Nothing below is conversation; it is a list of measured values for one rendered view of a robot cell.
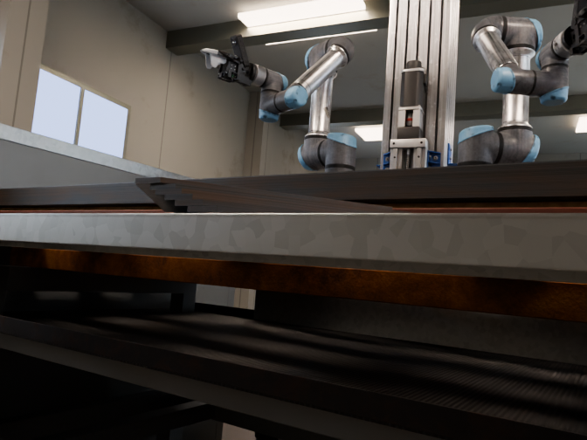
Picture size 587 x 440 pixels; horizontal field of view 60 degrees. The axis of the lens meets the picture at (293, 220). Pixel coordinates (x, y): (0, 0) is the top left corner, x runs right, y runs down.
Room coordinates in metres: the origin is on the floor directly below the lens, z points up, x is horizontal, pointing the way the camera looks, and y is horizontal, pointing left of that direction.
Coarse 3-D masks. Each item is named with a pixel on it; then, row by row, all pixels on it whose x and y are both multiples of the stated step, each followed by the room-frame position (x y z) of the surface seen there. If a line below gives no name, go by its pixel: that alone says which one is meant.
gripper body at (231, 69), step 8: (224, 64) 1.75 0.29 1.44; (232, 64) 1.74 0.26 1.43; (240, 64) 1.74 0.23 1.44; (224, 72) 1.74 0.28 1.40; (232, 72) 1.75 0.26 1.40; (240, 72) 1.75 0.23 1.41; (248, 72) 1.80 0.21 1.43; (224, 80) 1.79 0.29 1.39; (240, 80) 1.78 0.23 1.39; (248, 80) 1.80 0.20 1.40
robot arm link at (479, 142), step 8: (472, 128) 1.69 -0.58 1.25; (480, 128) 1.68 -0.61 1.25; (488, 128) 1.69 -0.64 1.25; (464, 136) 1.71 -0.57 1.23; (472, 136) 1.69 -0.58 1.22; (480, 136) 1.68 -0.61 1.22; (488, 136) 1.69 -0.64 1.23; (496, 136) 1.69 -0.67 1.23; (464, 144) 1.71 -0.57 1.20; (472, 144) 1.69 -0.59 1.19; (480, 144) 1.68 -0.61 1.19; (488, 144) 1.68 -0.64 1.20; (496, 144) 1.68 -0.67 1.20; (464, 152) 1.71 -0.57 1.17; (472, 152) 1.69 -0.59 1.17; (480, 152) 1.68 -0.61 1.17; (488, 152) 1.69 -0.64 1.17; (496, 152) 1.69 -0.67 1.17; (464, 160) 1.71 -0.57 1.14; (472, 160) 1.69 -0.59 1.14; (480, 160) 1.68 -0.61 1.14; (488, 160) 1.69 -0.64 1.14; (496, 160) 1.71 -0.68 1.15
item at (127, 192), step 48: (0, 192) 1.18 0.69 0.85; (48, 192) 1.08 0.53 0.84; (96, 192) 0.99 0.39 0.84; (288, 192) 0.74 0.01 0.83; (336, 192) 0.70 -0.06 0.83; (384, 192) 0.66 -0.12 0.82; (432, 192) 0.63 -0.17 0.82; (480, 192) 0.59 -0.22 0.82; (528, 192) 0.57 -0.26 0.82; (576, 192) 0.54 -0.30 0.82
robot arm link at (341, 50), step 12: (336, 36) 1.96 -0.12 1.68; (336, 48) 1.88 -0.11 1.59; (348, 48) 1.89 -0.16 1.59; (324, 60) 1.84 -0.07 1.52; (336, 60) 1.87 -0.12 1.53; (348, 60) 1.91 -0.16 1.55; (312, 72) 1.81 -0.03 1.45; (324, 72) 1.83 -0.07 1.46; (300, 84) 1.77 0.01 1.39; (312, 84) 1.79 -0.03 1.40; (276, 96) 1.79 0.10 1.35; (288, 96) 1.73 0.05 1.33; (300, 96) 1.74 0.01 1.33; (288, 108) 1.78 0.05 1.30
